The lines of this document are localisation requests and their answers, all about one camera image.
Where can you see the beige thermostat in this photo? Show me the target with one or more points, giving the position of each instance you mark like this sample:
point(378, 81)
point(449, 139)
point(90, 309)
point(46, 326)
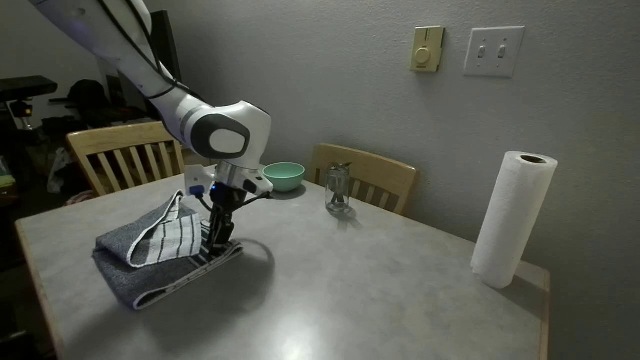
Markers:
point(426, 49)

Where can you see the green bowl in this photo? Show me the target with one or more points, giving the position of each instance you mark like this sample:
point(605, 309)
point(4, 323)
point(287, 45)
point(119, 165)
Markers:
point(285, 175)

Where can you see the white paper towel roll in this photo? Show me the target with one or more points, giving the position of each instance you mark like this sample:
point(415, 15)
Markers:
point(513, 221)

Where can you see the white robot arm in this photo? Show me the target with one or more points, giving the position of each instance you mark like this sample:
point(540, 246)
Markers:
point(166, 101)

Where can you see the grey striped towel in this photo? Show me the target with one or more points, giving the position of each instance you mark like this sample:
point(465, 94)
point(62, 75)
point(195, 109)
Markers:
point(161, 260)

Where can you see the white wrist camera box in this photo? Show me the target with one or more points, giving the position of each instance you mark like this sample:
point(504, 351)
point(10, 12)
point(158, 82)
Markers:
point(230, 179)

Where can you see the wooden chair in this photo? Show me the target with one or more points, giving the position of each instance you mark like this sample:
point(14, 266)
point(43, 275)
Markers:
point(127, 157)
point(373, 175)

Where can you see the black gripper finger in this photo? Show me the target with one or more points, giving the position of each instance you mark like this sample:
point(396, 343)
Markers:
point(228, 227)
point(213, 227)

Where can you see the white light switch plate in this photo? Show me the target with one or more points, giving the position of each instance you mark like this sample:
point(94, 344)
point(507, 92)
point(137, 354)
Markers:
point(494, 50)

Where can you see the black monitor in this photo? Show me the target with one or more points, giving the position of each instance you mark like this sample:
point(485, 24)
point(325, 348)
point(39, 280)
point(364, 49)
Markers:
point(164, 46)

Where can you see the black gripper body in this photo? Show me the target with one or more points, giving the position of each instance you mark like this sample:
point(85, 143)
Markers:
point(230, 194)

